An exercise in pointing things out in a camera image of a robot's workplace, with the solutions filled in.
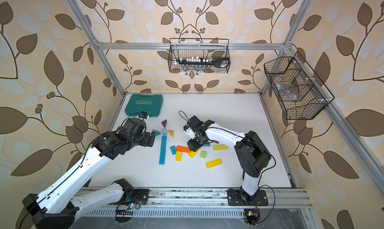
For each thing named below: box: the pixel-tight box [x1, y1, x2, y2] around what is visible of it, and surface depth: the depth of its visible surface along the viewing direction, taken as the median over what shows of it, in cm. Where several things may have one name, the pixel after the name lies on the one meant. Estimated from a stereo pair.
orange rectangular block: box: [176, 145, 191, 154], surface depth 91 cm
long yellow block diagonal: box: [188, 148, 201, 159], surface depth 90 cm
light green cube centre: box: [200, 151, 207, 159], surface depth 91 cm
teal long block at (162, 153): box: [159, 144, 166, 165], surface depth 91 cm
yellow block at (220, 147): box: [213, 144, 229, 151], surface depth 93 cm
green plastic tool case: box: [125, 93, 164, 118], surface depth 111 cm
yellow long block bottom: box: [205, 158, 222, 169], surface depth 87 cm
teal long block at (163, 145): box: [160, 135, 167, 155], surface depth 93 cm
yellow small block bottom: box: [176, 151, 182, 162], surface depth 90 cm
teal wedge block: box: [170, 145, 177, 155], surface depth 92 cm
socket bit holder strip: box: [176, 56, 231, 68], surface depth 83 cm
